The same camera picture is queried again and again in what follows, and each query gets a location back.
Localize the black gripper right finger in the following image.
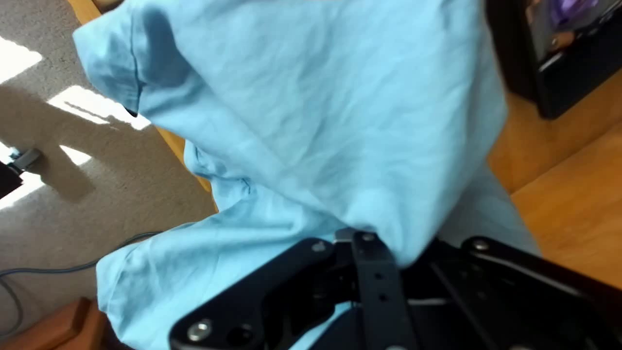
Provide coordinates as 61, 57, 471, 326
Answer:
446, 236, 622, 350

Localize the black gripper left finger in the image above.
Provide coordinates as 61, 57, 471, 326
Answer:
168, 230, 420, 350

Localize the light blue towel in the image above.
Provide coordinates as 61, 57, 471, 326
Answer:
72, 0, 543, 350

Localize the narrow pulled-out desk drawer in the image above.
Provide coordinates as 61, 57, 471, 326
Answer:
0, 296, 113, 350

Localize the black tray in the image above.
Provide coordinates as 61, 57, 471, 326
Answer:
484, 0, 622, 123

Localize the black floor cable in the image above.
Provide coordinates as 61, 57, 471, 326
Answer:
0, 230, 162, 328

